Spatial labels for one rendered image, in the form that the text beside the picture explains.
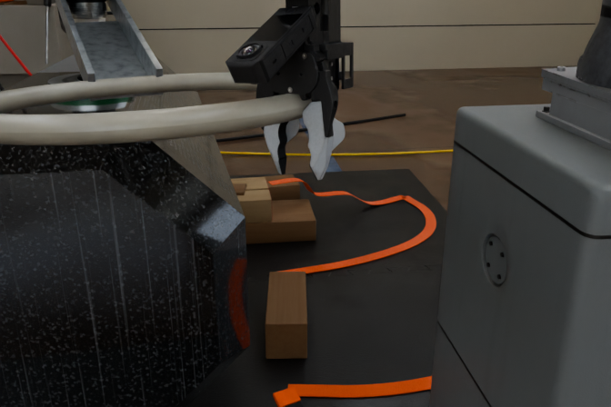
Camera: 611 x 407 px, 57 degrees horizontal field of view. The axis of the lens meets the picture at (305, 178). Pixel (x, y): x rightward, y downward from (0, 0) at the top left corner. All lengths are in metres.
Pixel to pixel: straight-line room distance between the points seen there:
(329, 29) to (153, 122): 0.23
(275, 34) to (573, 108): 0.48
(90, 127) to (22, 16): 3.85
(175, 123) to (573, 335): 0.52
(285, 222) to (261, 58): 1.80
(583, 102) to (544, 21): 6.57
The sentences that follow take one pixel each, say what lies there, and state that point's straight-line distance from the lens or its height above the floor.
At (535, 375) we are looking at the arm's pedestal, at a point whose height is 0.56.
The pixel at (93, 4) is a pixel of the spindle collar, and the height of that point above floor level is 1.00.
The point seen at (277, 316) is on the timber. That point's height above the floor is 0.14.
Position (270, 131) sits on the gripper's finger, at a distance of 0.66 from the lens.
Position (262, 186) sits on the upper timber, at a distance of 2.42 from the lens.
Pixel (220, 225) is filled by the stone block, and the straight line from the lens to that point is 1.18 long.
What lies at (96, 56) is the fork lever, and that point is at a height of 0.92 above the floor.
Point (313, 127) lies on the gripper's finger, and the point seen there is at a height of 0.90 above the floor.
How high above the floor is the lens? 1.06
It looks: 20 degrees down
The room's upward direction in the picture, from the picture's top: straight up
